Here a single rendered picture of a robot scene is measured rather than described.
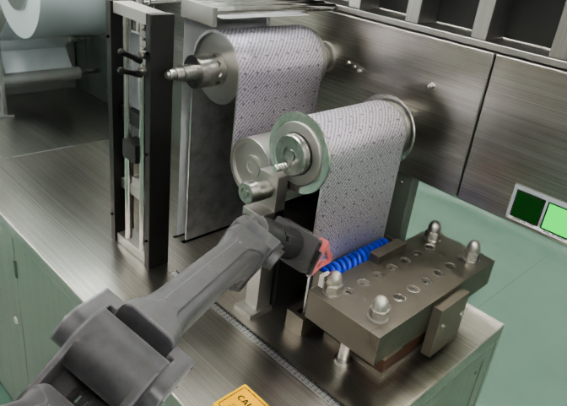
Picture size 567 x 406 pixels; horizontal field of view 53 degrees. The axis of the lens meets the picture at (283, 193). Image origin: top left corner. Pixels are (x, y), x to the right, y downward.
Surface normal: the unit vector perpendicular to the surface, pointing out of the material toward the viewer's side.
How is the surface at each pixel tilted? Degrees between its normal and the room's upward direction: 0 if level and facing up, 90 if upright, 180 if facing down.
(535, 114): 90
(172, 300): 29
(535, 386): 0
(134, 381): 47
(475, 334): 0
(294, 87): 92
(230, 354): 0
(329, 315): 90
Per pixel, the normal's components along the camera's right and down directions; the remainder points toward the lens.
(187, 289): 0.57, -0.76
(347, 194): 0.69, 0.39
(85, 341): 0.11, -0.27
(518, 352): 0.11, -0.89
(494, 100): -0.71, 0.24
